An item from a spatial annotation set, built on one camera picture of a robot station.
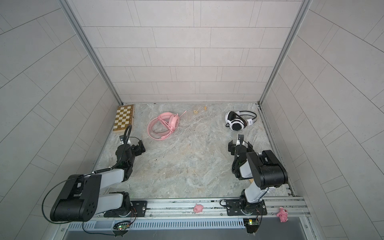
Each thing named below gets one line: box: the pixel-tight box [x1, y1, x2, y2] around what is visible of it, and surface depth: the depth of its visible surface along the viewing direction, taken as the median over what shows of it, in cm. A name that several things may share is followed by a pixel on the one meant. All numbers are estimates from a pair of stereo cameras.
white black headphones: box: [225, 110, 257, 132], surface depth 98 cm
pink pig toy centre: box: [193, 203, 204, 213], surface depth 72 cm
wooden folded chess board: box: [113, 104, 135, 133], surface depth 104 cm
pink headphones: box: [147, 110, 187, 141], surface depth 99 cm
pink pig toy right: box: [276, 206, 289, 223], surface depth 69 cm
